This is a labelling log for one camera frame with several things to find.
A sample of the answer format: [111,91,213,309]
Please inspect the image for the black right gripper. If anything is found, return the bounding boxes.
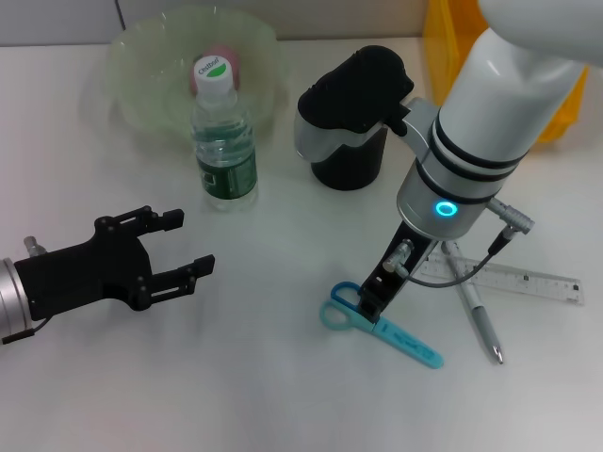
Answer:
[355,219,440,325]

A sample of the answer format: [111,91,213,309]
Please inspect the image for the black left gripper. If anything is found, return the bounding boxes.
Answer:
[13,205,217,324]

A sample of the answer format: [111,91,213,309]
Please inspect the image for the blue scissors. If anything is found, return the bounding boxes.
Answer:
[318,281,446,372]

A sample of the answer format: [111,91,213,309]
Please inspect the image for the water bottle green label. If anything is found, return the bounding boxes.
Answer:
[190,55,260,214]

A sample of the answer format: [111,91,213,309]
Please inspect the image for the white grey pen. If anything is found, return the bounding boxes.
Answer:
[440,241,507,366]

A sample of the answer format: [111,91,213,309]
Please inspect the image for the clear plastic ruler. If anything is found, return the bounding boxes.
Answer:
[420,253,584,307]

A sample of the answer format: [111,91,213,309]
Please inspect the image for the black mesh pen holder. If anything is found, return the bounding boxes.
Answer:
[310,125,389,192]

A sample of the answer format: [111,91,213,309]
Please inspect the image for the translucent green fruit plate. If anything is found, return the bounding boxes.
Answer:
[87,5,291,159]

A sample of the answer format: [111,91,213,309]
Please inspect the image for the yellow plastic bin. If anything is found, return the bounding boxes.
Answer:
[422,0,590,145]

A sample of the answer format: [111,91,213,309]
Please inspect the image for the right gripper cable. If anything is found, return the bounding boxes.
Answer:
[382,197,537,289]

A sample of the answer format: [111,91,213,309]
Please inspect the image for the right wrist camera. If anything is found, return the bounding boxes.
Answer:
[292,45,435,164]

